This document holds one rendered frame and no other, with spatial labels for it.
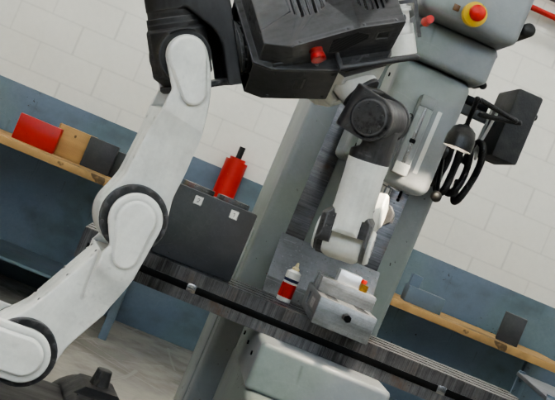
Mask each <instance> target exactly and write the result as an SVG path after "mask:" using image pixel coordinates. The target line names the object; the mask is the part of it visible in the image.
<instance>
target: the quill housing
mask: <svg viewBox="0 0 555 400"><path fill-rule="evenodd" d="M379 89H381V90H382V91H383V92H385V93H387V94H388V95H390V96H392V97H393V98H395V99H396V100H398V101H399V102H401V103H403V104H404V105H405V106H406V108H407V109H408V111H409V113H412V114H413V112H414V110H415V107H416V105H417V102H418V101H419V98H420V96H421V95H423V94H425V95H427V96H430V97H432V98H434V99H437V100H438V102H437V104H436V106H435V109H434V110H433V113H432V115H431V118H430V119H429V123H428V125H427V127H426V129H425V133H424V134H423V136H422V139H421V141H420V144H419V146H418V149H417V151H416V152H415V156H414V159H413V160H412V162H411V165H410V169H409V171H408V174H407V175H406V177H404V176H400V175H398V174H394V173H392V172H391V171H390V167H391V164H392V162H393V160H394V158H395V155H396V152H397V150H398V148H399V146H400V143H401V140H402V139H400V140H399V141H397V143H396V147H395V149H394V152H393V156H392V158H391V163H390V165H389V168H388V171H387V174H386V176H385V180H384V181H383V183H386V184H389V185H391V186H392V187H394V188H398V189H399V190H400V191H402V192H403V193H404V194H409V195H415V196H421V195H424V194H425V193H427V191H428V190H429V186H430V185H431V184H432V183H433V178H434V175H435V173H436V170H437V168H438V166H439V163H440V160H441V159H442V157H443V154H444V151H445V149H446V147H447V146H446V145H445V144H444V139H445V137H446V135H447V133H448V132H449V130H450V129H451V128H452V127H453V126H454V125H456V123H457V121H458V118H459V116H460V114H461V111H462V109H463V106H464V103H465V102H466V99H467V96H468V93H469V89H468V86H467V85H466V84H465V83H464V82H463V81H461V80H459V79H456V78H454V77H452V76H450V75H447V74H445V73H442V72H440V71H438V70H437V69H433V68H431V67H429V66H427V65H425V64H421V63H420V62H418V61H416V60H412V61H406V62H400V63H394V64H392V65H390V66H389V68H388V70H387V72H386V75H385V77H384V79H383V81H382V84H381V87H380V88H379ZM400 191H399V192H400Z"/></svg>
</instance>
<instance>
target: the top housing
mask: <svg viewBox="0 0 555 400"><path fill-rule="evenodd" d="M398 1H401V0H398ZM417 1H418V10H419V16H422V17H427V16H428V15H432V16H433V17H434V22H436V23H438V24H440V25H441V26H445V27H447V28H448V29H451V30H453V31H456V32H458V33H460V34H462V35H464V36H467V37H469V38H471V39H473V40H476V41H478V42H481V43H482V44H484V45H488V46H490V47H491V48H494V49H495V50H501V49H504V48H506V47H509V46H511V45H514V44H515V43H516V41H517V40H518V39H519V35H520V32H521V31H522V29H523V26H524V23H525V21H526V19H527V16H528V15H529V11H530V9H531V7H532V5H533V3H534V0H417ZM470 2H480V3H481V4H483V5H484V6H485V8H486V10H487V19H486V21H485V22H484V23H483V24H482V25H480V26H478V27H470V26H467V25H466V24H465V23H464V22H463V20H462V10H463V8H464V7H465V6H466V5H467V4H469V3H470ZM455 3H456V4H457V5H460V6H461V7H460V9H459V11H458V12H456V11H454V10H453V6H454V4H455Z"/></svg>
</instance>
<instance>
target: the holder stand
mask: <svg viewBox="0 0 555 400"><path fill-rule="evenodd" d="M214 194H215V192H214V191H212V190H210V189H209V188H205V187H203V186H201V185H199V184H196V183H194V182H191V181H189V180H186V179H183V182H182V183H180V185H179V187H178V190H177V192H176V193H175V195H174V197H173V201H172V204H171V207H170V211H169V215H168V226H167V229H166V232H165V233H164V236H163V237H162V239H161V240H160V241H159V243H158V244H156V245H155V246H154V247H152V248H151V249H150V250H151V251H152V252H154V253H155V254H158V255H162V256H164V257H166V258H169V259H171V260H174V261H177V262H179V263H181V264H185V265H187V266H189V267H192V268H194V269H198V270H200V271H202V272H204V273H207V274H210V275H213V276H215V277H217V278H219V279H223V280H225V281H228V282H229V281H230V280H231V278H232V275H233V273H234V271H235V268H236V265H237V264H238V262H239V259H240V256H241V254H242V252H243V249H244V247H245V244H246V242H247V240H248V238H249V234H250V232H251V231H252V228H253V226H254V223H255V221H256V218H257V215H256V214H254V213H252V212H250V211H249V206H248V205H246V204H244V203H242V202H239V201H237V200H234V199H233V198H229V197H227V196H225V195H223V194H220V193H218V195H217V197H214Z"/></svg>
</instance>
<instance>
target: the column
mask: <svg viewBox="0 0 555 400"><path fill-rule="evenodd" d="M344 107H345V105H344V104H343V103H341V104H339V105H335V106H333V107H324V106H320V105H315V104H314V103H313V102H311V101H310V100H309V99H299V101H298V103H297V105H296V109H295V111H294V113H293V115H292V118H291V120H290V122H289V125H288V127H287V130H286V132H285V134H284V137H283V138H282V142H281V144H280V146H279V148H278V150H277V153H276V156H275V158H274V160H273V163H272V166H271V168H270V170H269V172H268V175H267V178H266V179H265V182H264V184H263V187H262V189H261V191H260V194H259V197H258V199H257V201H256V203H255V205H254V209H253V211H252V213H254V214H256V215H257V218H256V221H255V223H254V226H253V228H252V231H251V232H250V234H249V238H248V240H247V242H246V244H245V247H244V249H243V252H242V254H241V256H240V259H239V262H238V264H237V265H236V268H235V271H234V273H233V275H232V278H233V279H237V280H239V281H241V282H244V283H246V284H249V285H251V286H254V287H256V288H259V289H261V290H263V286H264V283H265V279H266V277H267V274H268V270H269V267H270V265H271V263H272V260H273V256H274V254H275V251H276V249H277V246H278V242H279V240H280V237H281V234H282V232H284V233H286V234H288V235H290V236H294V237H296V238H298V239H300V240H303V241H305V242H308V243H311V239H312V236H313V233H314V230H315V226H316V224H317V222H318V219H319V218H320V216H321V214H322V212H323V210H325V209H326V208H328V207H331V206H333V204H334V199H335V197H336V194H337V192H338V189H339V184H340V181H341V179H342V176H343V173H344V167H345V165H346V161H344V160H341V159H339V158H338V157H337V156H336V154H335V151H336V148H337V146H338V143H339V140H340V138H341V136H342V134H343V132H344V128H342V127H341V126H339V125H338V124H337V123H336V122H337V120H338V118H339V116H340V114H341V112H342V111H343V110H344ZM432 192H433V186H432V187H429V190H428V191H427V193H425V194H424V195H421V196H415V195H409V194H404V193H403V194H402V195H401V198H400V201H399V202H397V201H396V199H397V198H398V195H399V192H396V191H393V190H392V191H391V193H390V196H389V204H388V205H390V206H392V208H393V211H394V213H395V219H394V221H393V223H392V224H388V225H386V226H382V227H381V228H379V229H378V230H377V232H376V233H377V239H376V240H375V244H374V248H373V249H372V253H371V257H370V259H369V262H368V264H366V265H364V266H365V267H368V268H370V269H373V270H375V271H377V272H379V273H380V274H379V278H378V281H377V286H376V288H375V291H374V294H373V296H374V297H375V298H376V299H377V300H376V302H375V304H374V306H373V309H372V311H371V312H370V313H371V314H372V315H373V316H374V317H376V319H377V322H376V324H375V326H374V328H373V330H372V334H371V335H372V336H377V333H378V331H379V329H380V327H381V324H382V321H383V319H384V317H385V315H386V313H387V309H388V308H389V305H390V303H391V300H392V298H393V295H394V293H395V291H396V288H397V285H398V283H399V282H400V279H401V276H402V274H403V272H404V269H405V267H406V264H407V262H408V259H409V258H410V254H411V252H412V250H413V248H414V246H415V243H416V241H417V238H418V236H419V233H420V231H421V228H422V226H423V225H424V222H425V218H426V217H427V215H428V212H429V209H430V207H431V205H432V202H433V201H432V200H431V199H430V194H431V193H432ZM243 329H244V326H243V325H240V324H239V323H236V322H234V321H231V320H228V319H226V318H224V317H221V316H218V315H216V314H214V313H212V312H210V313H209V315H208V318H207V319H206V323H205V325H204V327H203V329H202V333H201V334H200V337H199V339H198V341H197V344H196V346H195V349H194V351H193V353H192V356H191V359H190V360H189V362H188V365H187V368H186V370H185V372H184V375H183V378H182V380H181V382H180V384H179V386H178V390H177V392H176V394H175V396H174V398H173V400H212V399H213V397H214V394H215V392H216V389H217V387H218V385H219V382H220V381H221V377H222V375H223V373H224V371H225V367H226V365H227V363H228V361H229V359H230V356H231V353H232V351H233V349H234V348H235V347H236V345H237V343H238V340H239V338H240V335H241V333H242V330H243Z"/></svg>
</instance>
